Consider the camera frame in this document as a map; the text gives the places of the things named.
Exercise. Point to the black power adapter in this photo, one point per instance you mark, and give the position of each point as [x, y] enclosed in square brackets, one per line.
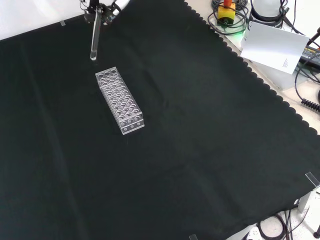
[311, 56]

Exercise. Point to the white box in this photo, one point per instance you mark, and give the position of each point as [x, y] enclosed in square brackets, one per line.
[277, 77]

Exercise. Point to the black bench cloth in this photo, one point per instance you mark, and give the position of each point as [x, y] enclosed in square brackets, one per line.
[175, 137]

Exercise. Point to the clear plastic test tube rack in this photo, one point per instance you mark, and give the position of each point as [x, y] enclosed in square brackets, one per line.
[120, 102]

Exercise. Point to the yellow stop button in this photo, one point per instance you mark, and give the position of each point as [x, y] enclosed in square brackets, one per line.
[226, 13]

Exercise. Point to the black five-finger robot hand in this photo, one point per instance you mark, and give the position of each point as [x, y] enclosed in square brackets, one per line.
[107, 11]

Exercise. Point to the clear glass test tube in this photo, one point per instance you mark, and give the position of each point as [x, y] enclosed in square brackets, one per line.
[95, 37]

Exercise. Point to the white power strip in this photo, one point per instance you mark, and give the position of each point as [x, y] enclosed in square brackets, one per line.
[251, 233]

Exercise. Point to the grey metal bracket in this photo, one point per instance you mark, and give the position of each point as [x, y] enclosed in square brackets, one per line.
[308, 207]

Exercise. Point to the pale board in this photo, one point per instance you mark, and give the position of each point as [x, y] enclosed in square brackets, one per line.
[272, 45]

